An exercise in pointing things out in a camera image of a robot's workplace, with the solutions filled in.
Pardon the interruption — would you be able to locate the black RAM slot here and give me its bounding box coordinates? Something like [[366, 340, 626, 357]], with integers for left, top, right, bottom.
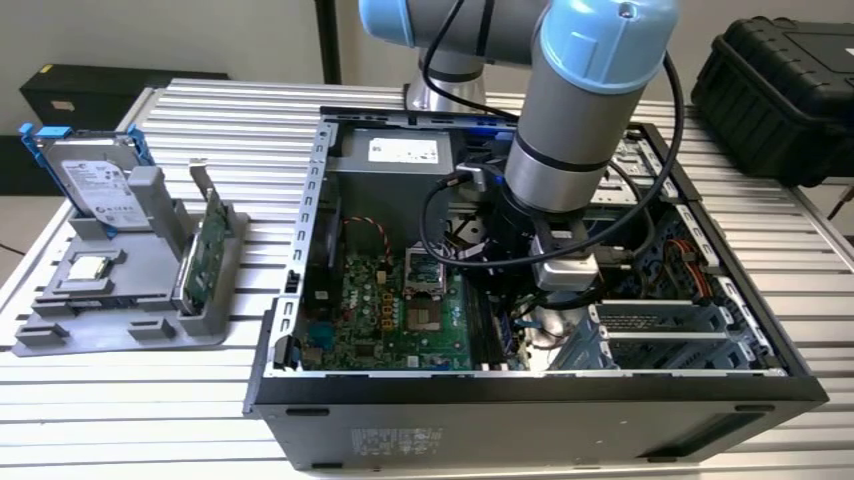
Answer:
[[465, 287, 484, 371], [470, 294, 492, 371], [478, 304, 500, 371]]

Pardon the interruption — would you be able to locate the metal socket cover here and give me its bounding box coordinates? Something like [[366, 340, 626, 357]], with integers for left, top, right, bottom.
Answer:
[[404, 242, 448, 296]]

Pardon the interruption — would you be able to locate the CPU socket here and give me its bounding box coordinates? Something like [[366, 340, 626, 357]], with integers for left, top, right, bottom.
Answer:
[[405, 294, 446, 335]]

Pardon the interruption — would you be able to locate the green motherboard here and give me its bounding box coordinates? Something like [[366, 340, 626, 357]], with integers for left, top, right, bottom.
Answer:
[[293, 252, 536, 372]]

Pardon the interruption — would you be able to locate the grey power supply unit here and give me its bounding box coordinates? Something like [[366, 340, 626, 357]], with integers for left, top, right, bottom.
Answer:
[[325, 128, 460, 251]]

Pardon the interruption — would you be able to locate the grey metal disk bay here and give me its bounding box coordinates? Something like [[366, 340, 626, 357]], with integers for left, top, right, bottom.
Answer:
[[553, 298, 760, 374]]

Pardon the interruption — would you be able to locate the metal drive bay cage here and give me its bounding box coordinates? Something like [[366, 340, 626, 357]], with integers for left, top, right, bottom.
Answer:
[[586, 132, 669, 207]]

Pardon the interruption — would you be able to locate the black case fan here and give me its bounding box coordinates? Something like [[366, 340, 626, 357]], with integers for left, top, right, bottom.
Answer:
[[304, 199, 346, 321]]

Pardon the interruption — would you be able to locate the black PC case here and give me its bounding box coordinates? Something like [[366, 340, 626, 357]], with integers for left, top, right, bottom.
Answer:
[[241, 105, 832, 472]]

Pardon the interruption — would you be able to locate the green graphics card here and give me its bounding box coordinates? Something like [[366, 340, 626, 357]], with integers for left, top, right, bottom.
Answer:
[[171, 157, 236, 317]]

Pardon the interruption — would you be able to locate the black hard carrying case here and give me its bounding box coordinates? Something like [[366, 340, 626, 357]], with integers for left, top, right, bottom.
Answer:
[[691, 17, 854, 189]]

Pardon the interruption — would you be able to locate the black vertical pole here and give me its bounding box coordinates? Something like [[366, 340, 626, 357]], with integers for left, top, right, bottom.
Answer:
[[313, 0, 344, 85]]

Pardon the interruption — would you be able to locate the grey parts rack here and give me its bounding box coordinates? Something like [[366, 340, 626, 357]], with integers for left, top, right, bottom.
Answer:
[[11, 130, 254, 357]]

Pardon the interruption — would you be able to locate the silver CPU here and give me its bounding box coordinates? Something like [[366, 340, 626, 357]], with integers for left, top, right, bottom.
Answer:
[[70, 253, 113, 279]]

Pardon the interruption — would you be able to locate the hard disk in blue carrier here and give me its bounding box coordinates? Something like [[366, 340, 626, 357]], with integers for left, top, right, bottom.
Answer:
[[18, 122, 161, 236]]

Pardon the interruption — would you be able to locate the black cabinet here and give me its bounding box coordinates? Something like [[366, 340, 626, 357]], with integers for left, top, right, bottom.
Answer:
[[18, 63, 233, 137]]

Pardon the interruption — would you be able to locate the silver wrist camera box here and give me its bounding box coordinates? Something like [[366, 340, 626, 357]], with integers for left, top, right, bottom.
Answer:
[[456, 162, 504, 194], [532, 239, 601, 292]]

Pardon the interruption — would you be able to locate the twisted orange black fan wire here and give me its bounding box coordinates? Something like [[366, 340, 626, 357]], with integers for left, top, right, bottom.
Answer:
[[340, 215, 396, 274]]

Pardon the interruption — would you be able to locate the orange yellow power wire bundle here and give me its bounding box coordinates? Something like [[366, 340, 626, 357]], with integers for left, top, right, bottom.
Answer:
[[657, 238, 720, 306]]

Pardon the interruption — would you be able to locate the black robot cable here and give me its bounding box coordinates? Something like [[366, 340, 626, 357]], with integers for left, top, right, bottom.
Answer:
[[420, 0, 687, 309]]

